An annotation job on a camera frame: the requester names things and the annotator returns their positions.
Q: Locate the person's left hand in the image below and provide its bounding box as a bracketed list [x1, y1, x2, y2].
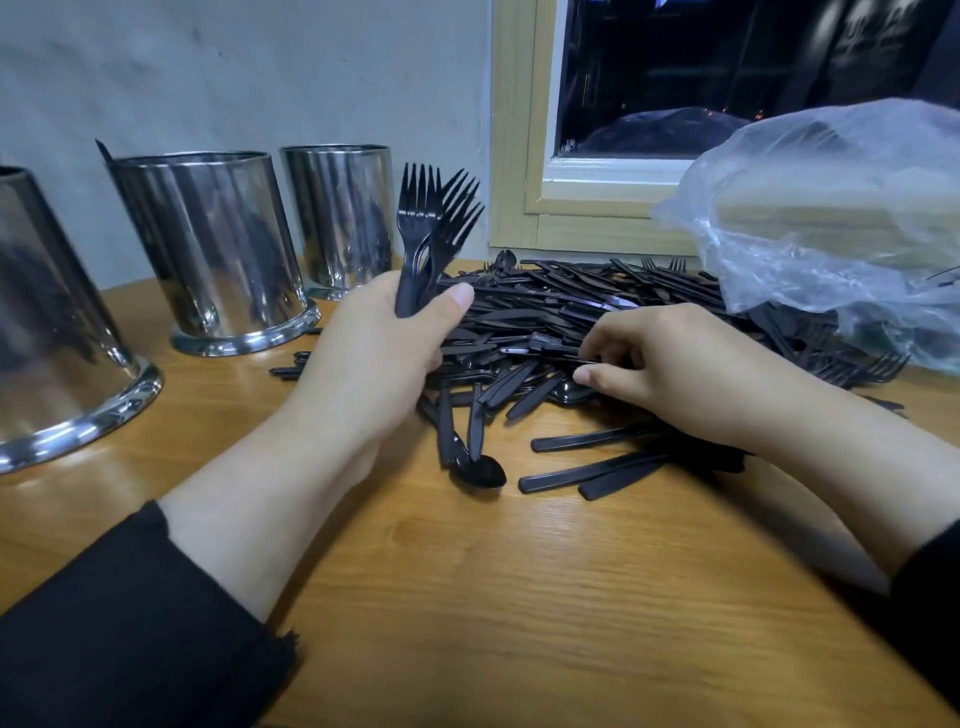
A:
[292, 270, 476, 455]

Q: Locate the person's right hand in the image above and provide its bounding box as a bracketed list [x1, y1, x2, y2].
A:
[573, 303, 798, 453]

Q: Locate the pile of black plastic cutlery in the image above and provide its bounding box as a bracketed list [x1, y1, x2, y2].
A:
[270, 250, 960, 501]

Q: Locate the person's right forearm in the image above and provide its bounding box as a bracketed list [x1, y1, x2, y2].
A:
[750, 382, 960, 707]

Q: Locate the person's left forearm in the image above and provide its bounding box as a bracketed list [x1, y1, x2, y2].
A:
[0, 412, 377, 728]

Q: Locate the clear plastic bag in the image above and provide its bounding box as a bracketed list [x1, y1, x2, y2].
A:
[655, 99, 960, 377]

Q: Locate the dark parked car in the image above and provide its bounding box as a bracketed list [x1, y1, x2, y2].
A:
[577, 108, 752, 156]

